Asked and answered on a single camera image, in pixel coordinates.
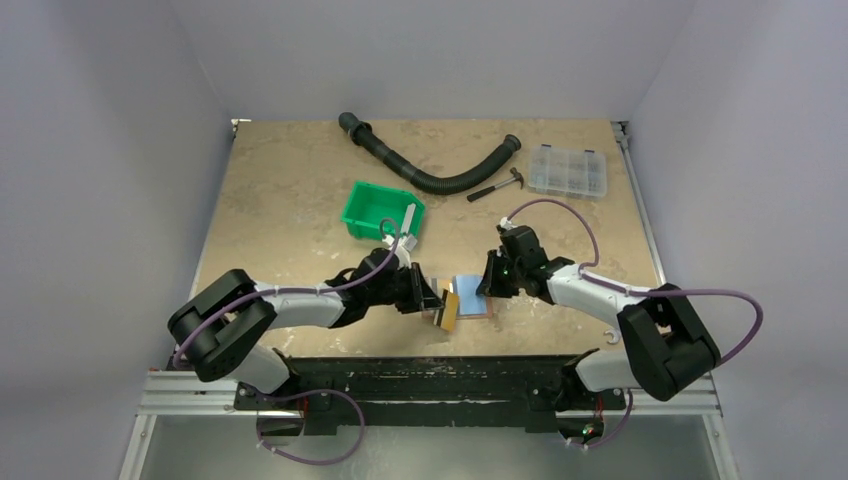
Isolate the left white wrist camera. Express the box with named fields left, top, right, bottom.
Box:
left=385, top=232, right=418, bottom=252

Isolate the small black-handled hammer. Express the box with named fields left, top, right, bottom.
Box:
left=466, top=167, right=525, bottom=203

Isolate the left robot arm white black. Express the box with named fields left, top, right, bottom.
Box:
left=167, top=248, right=444, bottom=409

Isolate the silver wrench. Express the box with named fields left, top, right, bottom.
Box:
left=604, top=329, right=621, bottom=345

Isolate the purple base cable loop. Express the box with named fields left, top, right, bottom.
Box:
left=255, top=388, right=367, bottom=466

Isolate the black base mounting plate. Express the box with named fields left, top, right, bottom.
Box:
left=234, top=355, right=626, bottom=436

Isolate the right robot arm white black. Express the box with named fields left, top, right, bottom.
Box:
left=477, top=226, right=721, bottom=407

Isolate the white card in bin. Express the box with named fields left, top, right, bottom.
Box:
left=399, top=203, right=417, bottom=237

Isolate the black corrugated hose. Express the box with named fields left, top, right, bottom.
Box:
left=337, top=111, right=523, bottom=197

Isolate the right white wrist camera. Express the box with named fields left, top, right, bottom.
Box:
left=496, top=217, right=516, bottom=234

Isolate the green plastic bin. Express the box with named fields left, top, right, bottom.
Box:
left=340, top=181, right=427, bottom=240

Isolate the clear plastic organizer box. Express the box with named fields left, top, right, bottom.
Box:
left=526, top=144, right=608, bottom=200

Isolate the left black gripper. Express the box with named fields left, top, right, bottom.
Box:
left=367, top=261, right=444, bottom=313

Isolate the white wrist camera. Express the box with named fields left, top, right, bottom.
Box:
left=496, top=217, right=516, bottom=234
left=385, top=232, right=418, bottom=252

